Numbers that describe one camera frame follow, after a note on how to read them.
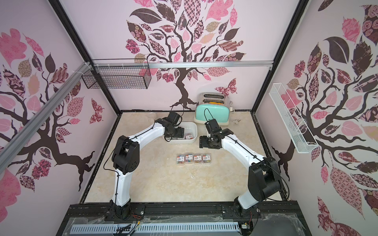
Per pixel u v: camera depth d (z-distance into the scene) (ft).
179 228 2.29
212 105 3.37
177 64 3.06
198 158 3.00
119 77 4.33
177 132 2.87
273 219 2.34
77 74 2.60
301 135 2.15
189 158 3.02
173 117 2.55
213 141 2.03
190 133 3.41
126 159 1.79
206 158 3.01
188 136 3.31
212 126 2.24
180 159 2.97
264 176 1.46
